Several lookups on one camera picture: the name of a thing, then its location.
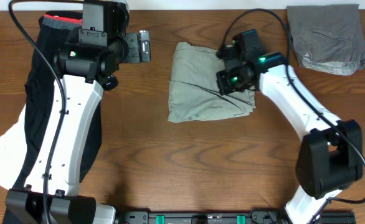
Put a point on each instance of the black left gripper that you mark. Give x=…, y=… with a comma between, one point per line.
x=133, y=56

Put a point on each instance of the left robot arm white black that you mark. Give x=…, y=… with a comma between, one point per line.
x=51, y=191

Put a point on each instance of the white cloth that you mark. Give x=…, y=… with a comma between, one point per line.
x=13, y=149

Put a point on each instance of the khaki green shorts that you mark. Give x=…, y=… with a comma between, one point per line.
x=193, y=91

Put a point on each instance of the folded grey shorts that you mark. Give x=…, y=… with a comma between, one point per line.
x=328, y=38

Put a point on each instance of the black pants red waistband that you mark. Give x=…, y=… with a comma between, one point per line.
x=56, y=27

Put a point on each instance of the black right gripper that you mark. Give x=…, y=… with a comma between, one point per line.
x=224, y=89

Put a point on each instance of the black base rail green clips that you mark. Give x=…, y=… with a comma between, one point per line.
x=258, y=216

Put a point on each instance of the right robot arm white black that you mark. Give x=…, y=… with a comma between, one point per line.
x=330, y=158

